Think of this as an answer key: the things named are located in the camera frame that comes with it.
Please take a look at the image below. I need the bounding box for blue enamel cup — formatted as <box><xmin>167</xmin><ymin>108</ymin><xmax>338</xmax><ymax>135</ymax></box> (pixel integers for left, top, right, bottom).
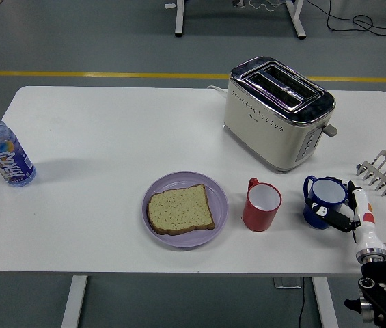
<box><xmin>303</xmin><ymin>175</ymin><xmax>350</xmax><ymax>230</ymax></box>

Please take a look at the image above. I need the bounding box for purple plate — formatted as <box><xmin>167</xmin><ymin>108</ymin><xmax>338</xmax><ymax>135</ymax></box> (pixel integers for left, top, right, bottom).
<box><xmin>141</xmin><ymin>170</ymin><xmax>230</xmax><ymax>249</ymax></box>

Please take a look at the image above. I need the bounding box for black cable under table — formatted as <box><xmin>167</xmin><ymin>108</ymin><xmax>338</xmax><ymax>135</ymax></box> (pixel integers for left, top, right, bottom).
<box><xmin>297</xmin><ymin>277</ymin><xmax>308</xmax><ymax>328</ymax></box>

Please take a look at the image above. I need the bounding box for bread slice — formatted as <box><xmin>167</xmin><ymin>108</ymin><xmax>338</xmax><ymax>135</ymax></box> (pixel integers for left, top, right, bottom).
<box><xmin>146</xmin><ymin>183</ymin><xmax>216</xmax><ymax>236</ymax></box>

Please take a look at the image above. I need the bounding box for red cup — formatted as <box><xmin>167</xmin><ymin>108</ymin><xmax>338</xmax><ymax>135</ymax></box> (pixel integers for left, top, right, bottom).
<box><xmin>241</xmin><ymin>177</ymin><xmax>283</xmax><ymax>232</ymax></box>

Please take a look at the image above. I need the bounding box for cream chrome toaster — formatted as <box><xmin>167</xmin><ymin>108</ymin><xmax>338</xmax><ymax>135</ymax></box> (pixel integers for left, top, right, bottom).
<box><xmin>222</xmin><ymin>56</ymin><xmax>339</xmax><ymax>174</ymax></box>

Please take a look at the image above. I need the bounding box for blue-capped water bottle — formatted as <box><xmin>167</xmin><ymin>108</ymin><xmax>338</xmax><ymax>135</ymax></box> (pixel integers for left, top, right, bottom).
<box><xmin>0</xmin><ymin>108</ymin><xmax>37</xmax><ymax>188</ymax></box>

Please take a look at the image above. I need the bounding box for white toaster cord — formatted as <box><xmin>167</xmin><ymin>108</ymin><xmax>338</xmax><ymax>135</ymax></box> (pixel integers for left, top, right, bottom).
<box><xmin>206</xmin><ymin>84</ymin><xmax>228</xmax><ymax>98</ymax></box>

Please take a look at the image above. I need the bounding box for black floor cable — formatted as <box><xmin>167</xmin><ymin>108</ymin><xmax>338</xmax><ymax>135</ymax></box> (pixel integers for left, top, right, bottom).
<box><xmin>307</xmin><ymin>0</ymin><xmax>386</xmax><ymax>37</ymax></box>

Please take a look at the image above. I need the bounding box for white background table leg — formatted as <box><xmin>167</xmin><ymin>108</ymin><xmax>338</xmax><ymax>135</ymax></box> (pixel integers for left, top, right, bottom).
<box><xmin>174</xmin><ymin>0</ymin><xmax>186</xmax><ymax>38</ymax></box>
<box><xmin>285</xmin><ymin>0</ymin><xmax>307</xmax><ymax>39</ymax></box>

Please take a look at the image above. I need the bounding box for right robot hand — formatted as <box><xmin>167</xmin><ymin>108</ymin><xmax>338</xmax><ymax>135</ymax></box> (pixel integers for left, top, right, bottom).
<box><xmin>304</xmin><ymin>176</ymin><xmax>386</xmax><ymax>254</ymax></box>

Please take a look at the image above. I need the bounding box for metal toast rack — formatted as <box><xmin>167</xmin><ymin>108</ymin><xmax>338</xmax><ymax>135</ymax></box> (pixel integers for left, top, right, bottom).
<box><xmin>355</xmin><ymin>149</ymin><xmax>386</xmax><ymax>198</ymax></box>

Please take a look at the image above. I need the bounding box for white floor cable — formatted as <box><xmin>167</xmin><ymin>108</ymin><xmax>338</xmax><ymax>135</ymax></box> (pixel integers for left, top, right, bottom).
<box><xmin>248</xmin><ymin>0</ymin><xmax>282</xmax><ymax>12</ymax></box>

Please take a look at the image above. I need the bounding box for grey box under table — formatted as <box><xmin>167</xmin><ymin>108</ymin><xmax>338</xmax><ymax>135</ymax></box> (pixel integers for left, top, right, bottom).
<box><xmin>273</xmin><ymin>277</ymin><xmax>303</xmax><ymax>290</ymax></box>

